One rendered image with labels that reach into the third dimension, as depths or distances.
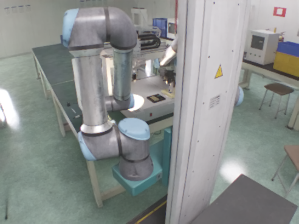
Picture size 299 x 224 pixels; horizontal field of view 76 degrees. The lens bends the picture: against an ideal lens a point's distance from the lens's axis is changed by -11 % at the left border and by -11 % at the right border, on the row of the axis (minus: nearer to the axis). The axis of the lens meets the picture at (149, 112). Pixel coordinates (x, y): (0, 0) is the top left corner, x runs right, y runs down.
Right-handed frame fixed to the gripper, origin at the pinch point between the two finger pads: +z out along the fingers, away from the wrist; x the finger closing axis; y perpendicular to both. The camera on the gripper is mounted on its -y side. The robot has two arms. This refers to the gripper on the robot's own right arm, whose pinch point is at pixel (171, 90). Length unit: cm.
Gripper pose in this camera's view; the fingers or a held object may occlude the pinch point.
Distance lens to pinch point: 195.2
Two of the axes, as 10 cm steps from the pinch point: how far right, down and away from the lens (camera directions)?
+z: 0.0, 8.7, 4.9
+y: -8.4, 2.7, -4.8
